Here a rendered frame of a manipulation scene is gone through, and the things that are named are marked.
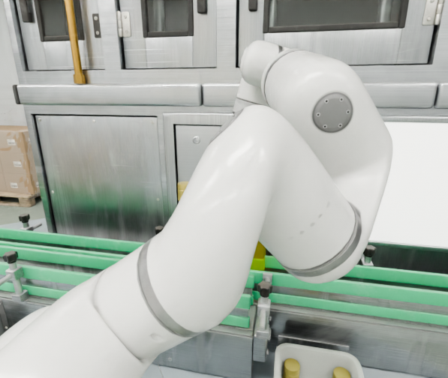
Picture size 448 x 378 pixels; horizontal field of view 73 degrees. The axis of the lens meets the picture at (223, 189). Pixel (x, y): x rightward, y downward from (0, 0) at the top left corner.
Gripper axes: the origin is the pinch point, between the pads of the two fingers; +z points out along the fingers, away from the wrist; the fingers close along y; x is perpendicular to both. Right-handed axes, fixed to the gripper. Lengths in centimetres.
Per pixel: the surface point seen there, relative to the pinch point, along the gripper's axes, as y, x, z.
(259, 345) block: 14.6, 16.8, 28.0
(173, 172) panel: -13.2, -17.6, 7.2
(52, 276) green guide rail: 12.4, -33.8, 32.4
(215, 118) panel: -13.2, -9.6, -11.0
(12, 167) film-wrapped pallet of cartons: -239, -288, 150
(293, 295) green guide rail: 3.0, 22.2, 21.3
